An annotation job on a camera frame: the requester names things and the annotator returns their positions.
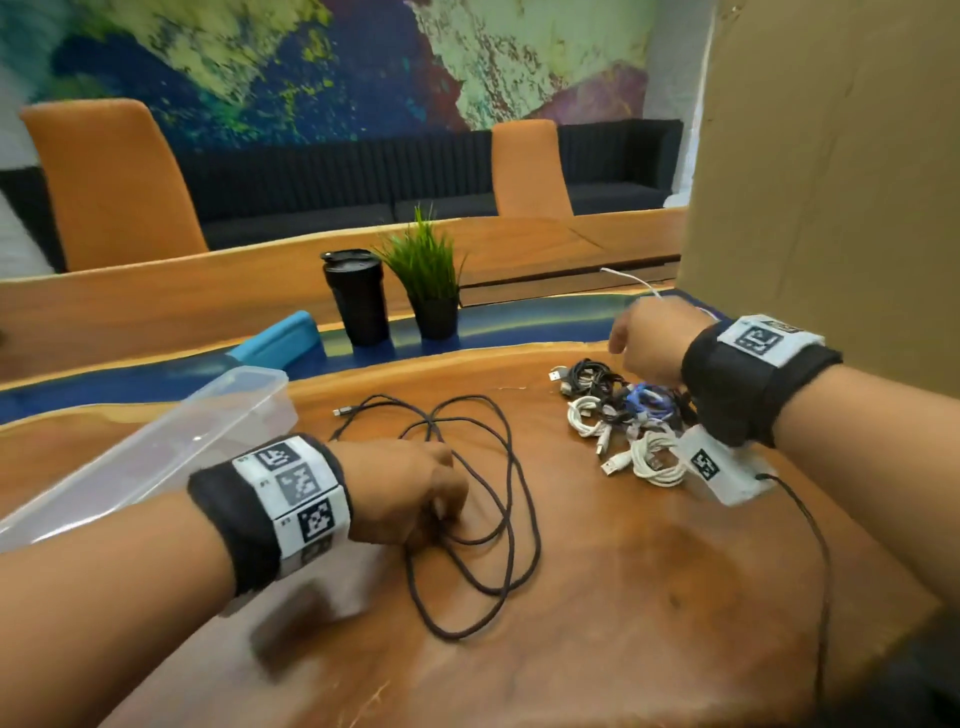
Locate person's right hand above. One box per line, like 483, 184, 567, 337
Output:
607, 296, 718, 389

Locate person's left hand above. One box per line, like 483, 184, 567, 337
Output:
326, 438, 470, 547

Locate blue cable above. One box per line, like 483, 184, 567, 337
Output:
626, 383, 676, 421

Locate black cables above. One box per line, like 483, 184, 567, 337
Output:
332, 393, 543, 643

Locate clear plastic organizer box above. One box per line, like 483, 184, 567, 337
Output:
0, 365, 300, 556

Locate person's right forearm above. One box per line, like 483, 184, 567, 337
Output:
772, 365, 960, 609

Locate person's left forearm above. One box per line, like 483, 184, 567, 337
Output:
0, 491, 238, 728

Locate black right wristband with marker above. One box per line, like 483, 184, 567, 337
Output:
680, 314, 845, 449

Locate black left wristband with markers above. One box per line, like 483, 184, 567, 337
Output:
187, 433, 354, 598

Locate green potted plant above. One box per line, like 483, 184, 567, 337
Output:
374, 206, 466, 341

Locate black cylinder pot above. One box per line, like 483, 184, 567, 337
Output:
320, 249, 391, 348

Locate brown cardboard sheet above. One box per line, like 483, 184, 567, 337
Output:
674, 0, 960, 399

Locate black sofa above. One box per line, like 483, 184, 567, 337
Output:
0, 118, 685, 273

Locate tall orange chair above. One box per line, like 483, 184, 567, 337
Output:
20, 98, 210, 273

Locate long thin white cable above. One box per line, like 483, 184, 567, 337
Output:
599, 267, 721, 320

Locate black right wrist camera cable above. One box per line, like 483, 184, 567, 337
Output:
755, 472, 834, 706

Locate colourful abstract wall painting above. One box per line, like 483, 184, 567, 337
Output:
0, 0, 661, 151

